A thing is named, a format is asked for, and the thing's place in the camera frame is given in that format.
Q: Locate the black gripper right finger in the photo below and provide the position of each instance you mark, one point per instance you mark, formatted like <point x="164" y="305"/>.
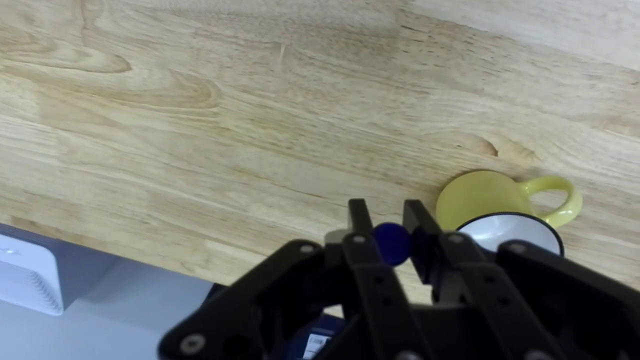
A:
<point x="506" y="300"/>

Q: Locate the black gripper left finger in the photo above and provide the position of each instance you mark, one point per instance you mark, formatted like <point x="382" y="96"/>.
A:
<point x="372" y="293"/>

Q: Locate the blue marker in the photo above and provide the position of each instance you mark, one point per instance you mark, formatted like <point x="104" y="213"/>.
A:
<point x="391" y="245"/>

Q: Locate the yellow enamel mug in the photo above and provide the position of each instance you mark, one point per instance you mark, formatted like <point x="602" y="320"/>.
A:
<point x="475" y="197"/>

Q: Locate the blue box with white label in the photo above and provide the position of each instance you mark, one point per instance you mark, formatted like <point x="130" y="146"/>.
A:
<point x="313" y="340"/>

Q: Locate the white ribbed box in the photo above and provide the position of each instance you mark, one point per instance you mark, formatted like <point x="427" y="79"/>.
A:
<point x="41" y="273"/>

